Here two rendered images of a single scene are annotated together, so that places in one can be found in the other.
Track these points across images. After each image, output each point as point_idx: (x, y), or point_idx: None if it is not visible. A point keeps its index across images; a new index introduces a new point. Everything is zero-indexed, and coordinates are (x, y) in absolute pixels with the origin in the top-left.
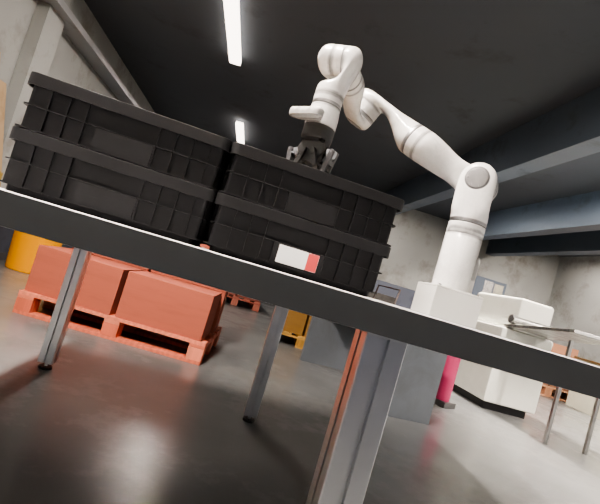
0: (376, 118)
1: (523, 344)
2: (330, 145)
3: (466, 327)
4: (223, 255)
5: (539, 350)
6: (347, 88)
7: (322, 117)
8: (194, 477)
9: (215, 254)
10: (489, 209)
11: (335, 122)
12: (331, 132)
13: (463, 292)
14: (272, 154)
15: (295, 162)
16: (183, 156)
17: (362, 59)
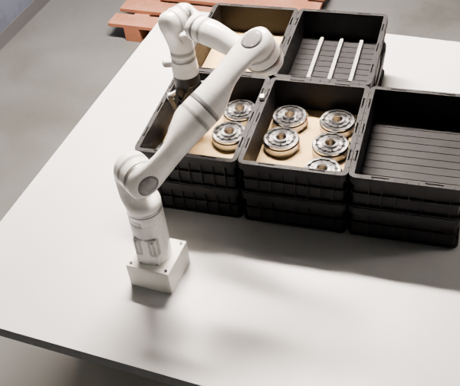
0: (252, 67)
1: (29, 214)
2: (182, 88)
3: (47, 197)
4: (84, 121)
5: (14, 204)
6: (170, 46)
7: (164, 67)
8: None
9: (81, 119)
10: (119, 196)
11: (173, 71)
12: (174, 79)
13: (134, 250)
14: (169, 83)
15: (164, 93)
16: None
17: (161, 24)
